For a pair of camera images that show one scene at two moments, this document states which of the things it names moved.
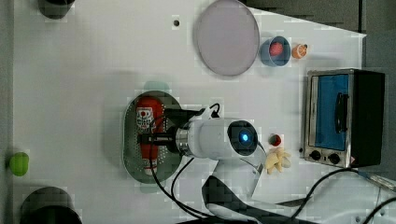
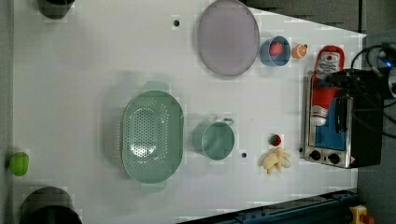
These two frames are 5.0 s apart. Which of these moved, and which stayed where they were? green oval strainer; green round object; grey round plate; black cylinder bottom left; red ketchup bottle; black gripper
Moved: red ketchup bottle; black gripper
Stayed: black cylinder bottom left; grey round plate; green oval strainer; green round object
